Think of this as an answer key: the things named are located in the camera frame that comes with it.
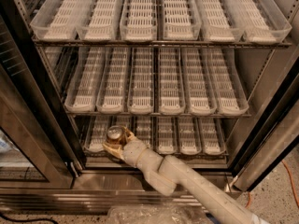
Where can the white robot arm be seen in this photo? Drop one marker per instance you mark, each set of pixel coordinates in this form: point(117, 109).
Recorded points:
point(165, 173)

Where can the fridge door right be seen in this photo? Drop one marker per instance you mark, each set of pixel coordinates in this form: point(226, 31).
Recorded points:
point(275, 144)

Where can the stainless steel fridge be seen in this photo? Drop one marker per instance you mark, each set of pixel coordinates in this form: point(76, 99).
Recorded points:
point(269, 74)

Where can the shelf tray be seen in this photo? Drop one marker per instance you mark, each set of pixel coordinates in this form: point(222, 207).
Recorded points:
point(100, 19)
point(166, 138)
point(181, 20)
point(123, 121)
point(263, 20)
point(211, 136)
point(230, 97)
point(188, 138)
point(171, 93)
point(221, 21)
point(141, 88)
point(57, 20)
point(110, 98)
point(200, 98)
point(139, 20)
point(96, 135)
point(84, 85)
point(143, 130)

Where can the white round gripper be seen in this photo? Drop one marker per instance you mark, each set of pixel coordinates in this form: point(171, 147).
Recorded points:
point(133, 151)

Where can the orange soda can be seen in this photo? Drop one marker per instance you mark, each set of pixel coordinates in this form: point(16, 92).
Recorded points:
point(116, 135)

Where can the glass fridge door left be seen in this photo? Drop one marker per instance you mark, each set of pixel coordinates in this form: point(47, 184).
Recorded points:
point(28, 160)

